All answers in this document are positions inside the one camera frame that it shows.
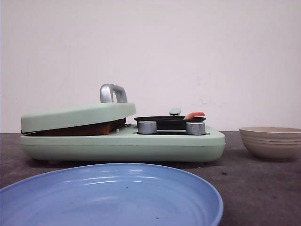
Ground mint green breakfast maker base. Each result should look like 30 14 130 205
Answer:
20 125 226 162

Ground blue round plate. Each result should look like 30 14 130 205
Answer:
0 163 223 226

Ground beige ribbed bowl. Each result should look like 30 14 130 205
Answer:
239 127 301 161

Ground pink cooked shrimp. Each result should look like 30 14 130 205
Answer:
184 112 205 120

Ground silver right control knob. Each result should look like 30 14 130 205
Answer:
186 121 206 135

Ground silver control knob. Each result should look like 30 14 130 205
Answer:
186 121 206 135
137 121 157 135

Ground black round frying pan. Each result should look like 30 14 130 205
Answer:
134 108 206 130

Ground white bread slice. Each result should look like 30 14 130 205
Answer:
42 117 127 136

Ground mint green sandwich maker lid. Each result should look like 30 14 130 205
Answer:
21 84 136 135

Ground silver left control knob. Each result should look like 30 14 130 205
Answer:
137 121 157 135

